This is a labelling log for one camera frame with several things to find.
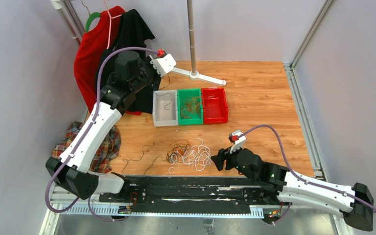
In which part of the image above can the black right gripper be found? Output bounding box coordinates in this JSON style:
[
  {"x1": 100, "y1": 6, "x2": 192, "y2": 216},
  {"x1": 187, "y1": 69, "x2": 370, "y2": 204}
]
[{"x1": 211, "y1": 141, "x2": 257, "y2": 181}]

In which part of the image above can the cable bundle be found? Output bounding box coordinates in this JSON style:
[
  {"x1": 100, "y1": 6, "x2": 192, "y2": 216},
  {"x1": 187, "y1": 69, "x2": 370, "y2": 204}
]
[{"x1": 165, "y1": 138, "x2": 213, "y2": 177}]

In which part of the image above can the orange cable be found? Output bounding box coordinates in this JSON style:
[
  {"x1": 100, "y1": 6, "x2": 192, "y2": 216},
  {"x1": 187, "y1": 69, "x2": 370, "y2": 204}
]
[{"x1": 179, "y1": 95, "x2": 203, "y2": 120}]

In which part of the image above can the thin black cable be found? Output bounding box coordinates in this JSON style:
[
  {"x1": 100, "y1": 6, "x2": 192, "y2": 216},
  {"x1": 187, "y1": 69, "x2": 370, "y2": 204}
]
[{"x1": 121, "y1": 141, "x2": 167, "y2": 177}]

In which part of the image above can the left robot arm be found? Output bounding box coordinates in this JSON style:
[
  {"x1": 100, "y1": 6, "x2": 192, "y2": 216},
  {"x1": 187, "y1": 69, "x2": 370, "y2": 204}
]
[{"x1": 45, "y1": 47, "x2": 176, "y2": 204}]

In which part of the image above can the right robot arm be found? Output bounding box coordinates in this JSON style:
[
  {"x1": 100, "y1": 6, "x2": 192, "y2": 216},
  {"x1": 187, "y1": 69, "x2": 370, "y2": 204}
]
[{"x1": 211, "y1": 148, "x2": 374, "y2": 232}]

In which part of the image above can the white plastic bin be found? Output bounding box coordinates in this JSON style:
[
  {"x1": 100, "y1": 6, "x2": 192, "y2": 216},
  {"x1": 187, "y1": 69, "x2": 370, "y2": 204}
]
[{"x1": 152, "y1": 90, "x2": 178, "y2": 127}]

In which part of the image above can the white stand with metal pole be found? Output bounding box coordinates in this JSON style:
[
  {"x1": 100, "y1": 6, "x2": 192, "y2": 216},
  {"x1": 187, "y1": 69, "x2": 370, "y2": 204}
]
[{"x1": 170, "y1": 0, "x2": 227, "y2": 87}]

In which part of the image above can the green plastic bin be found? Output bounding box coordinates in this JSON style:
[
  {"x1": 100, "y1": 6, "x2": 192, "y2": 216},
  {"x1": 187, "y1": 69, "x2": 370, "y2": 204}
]
[{"x1": 177, "y1": 89, "x2": 204, "y2": 125}]

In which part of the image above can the black t-shirt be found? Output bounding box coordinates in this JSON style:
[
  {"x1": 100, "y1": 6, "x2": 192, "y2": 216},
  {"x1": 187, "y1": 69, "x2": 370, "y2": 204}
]
[{"x1": 95, "y1": 9, "x2": 155, "y2": 114}]

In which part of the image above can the red t-shirt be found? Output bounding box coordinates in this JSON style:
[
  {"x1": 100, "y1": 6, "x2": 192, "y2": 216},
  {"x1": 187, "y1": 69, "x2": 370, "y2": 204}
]
[{"x1": 73, "y1": 6, "x2": 127, "y2": 112}]

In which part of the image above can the red plastic bin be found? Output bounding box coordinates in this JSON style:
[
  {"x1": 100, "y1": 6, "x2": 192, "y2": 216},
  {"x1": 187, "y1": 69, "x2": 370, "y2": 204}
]
[{"x1": 201, "y1": 87, "x2": 229, "y2": 124}]

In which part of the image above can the pink clothes hanger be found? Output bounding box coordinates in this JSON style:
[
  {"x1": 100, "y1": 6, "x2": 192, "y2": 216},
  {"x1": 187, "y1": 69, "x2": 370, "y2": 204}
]
[{"x1": 103, "y1": 0, "x2": 121, "y2": 49}]

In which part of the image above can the plaid flannel shirt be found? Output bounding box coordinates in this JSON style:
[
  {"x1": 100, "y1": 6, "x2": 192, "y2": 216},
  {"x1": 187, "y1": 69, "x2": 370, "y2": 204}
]
[{"x1": 51, "y1": 121, "x2": 121, "y2": 173}]

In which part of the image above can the green clothes hanger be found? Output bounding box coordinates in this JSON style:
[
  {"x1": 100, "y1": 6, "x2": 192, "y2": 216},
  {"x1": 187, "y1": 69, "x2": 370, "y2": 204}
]
[{"x1": 85, "y1": 12, "x2": 101, "y2": 33}]

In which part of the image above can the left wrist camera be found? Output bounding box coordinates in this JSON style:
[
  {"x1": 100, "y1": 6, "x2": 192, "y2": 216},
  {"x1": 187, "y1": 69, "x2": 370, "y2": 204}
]
[{"x1": 148, "y1": 49, "x2": 177, "y2": 77}]

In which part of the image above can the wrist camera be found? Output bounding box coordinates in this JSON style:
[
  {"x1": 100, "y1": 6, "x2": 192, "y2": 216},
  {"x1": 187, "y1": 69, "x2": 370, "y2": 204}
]
[
  {"x1": 229, "y1": 130, "x2": 246, "y2": 153},
  {"x1": 148, "y1": 49, "x2": 177, "y2": 77}
]

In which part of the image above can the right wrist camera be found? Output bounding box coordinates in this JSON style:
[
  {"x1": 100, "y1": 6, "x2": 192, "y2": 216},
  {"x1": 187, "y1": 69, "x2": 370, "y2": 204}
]
[{"x1": 229, "y1": 130, "x2": 246, "y2": 153}]

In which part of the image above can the clothes rack metal frame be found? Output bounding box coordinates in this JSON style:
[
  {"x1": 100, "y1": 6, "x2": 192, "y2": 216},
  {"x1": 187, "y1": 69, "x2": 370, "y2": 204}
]
[{"x1": 50, "y1": 0, "x2": 85, "y2": 46}]

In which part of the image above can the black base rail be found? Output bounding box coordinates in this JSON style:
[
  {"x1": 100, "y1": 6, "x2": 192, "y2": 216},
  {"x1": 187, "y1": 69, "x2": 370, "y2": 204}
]
[{"x1": 96, "y1": 176, "x2": 288, "y2": 215}]

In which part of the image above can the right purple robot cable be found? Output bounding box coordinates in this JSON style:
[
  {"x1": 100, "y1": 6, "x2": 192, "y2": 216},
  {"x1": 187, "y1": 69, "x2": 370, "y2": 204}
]
[{"x1": 232, "y1": 124, "x2": 376, "y2": 225}]

